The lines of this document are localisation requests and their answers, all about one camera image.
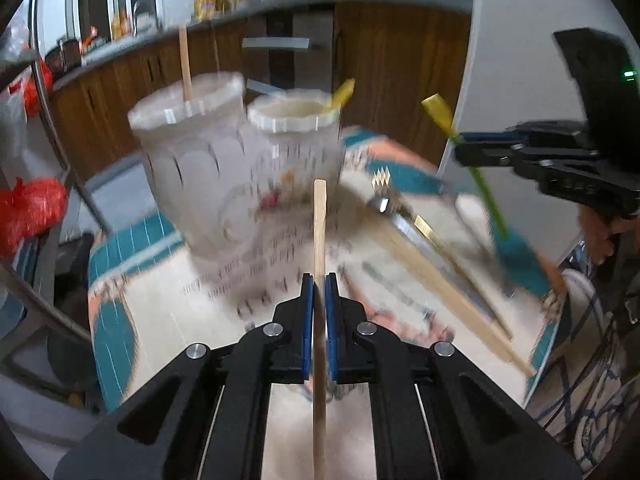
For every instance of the metal shelf rack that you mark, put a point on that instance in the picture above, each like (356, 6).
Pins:
(45, 307)

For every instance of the wooden kitchen cabinet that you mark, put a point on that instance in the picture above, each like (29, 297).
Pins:
(400, 60)

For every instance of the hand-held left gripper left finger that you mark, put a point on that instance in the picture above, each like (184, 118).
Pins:
(307, 330)

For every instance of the yellow oil bottle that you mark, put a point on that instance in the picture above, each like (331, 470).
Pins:
(206, 7)

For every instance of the printed table mat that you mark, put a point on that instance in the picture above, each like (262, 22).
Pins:
(165, 320)

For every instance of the green yellow tulip utensil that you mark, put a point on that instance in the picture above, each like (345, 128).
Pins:
(344, 92)
(487, 195)

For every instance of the person's right hand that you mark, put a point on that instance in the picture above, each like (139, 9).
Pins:
(597, 237)

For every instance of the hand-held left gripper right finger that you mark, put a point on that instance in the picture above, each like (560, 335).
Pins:
(331, 330)

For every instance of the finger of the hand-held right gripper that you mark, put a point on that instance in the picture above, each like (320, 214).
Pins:
(485, 155)
(492, 137)

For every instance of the pressure cooker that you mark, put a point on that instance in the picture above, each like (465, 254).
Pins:
(62, 57)

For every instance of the person's patterned clothing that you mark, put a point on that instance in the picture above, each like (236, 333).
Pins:
(590, 410)

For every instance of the gold fork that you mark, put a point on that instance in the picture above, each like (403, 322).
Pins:
(382, 182)

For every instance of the built-in oven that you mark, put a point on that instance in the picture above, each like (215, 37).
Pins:
(310, 65)

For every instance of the wooden chopstick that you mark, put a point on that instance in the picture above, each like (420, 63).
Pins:
(500, 347)
(502, 330)
(185, 60)
(320, 230)

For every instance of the white ceramic cup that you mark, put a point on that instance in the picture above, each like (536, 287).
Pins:
(295, 160)
(190, 185)

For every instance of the silver fork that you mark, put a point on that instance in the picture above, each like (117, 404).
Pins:
(387, 205)

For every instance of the red plastic bag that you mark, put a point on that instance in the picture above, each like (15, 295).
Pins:
(37, 87)
(30, 210)

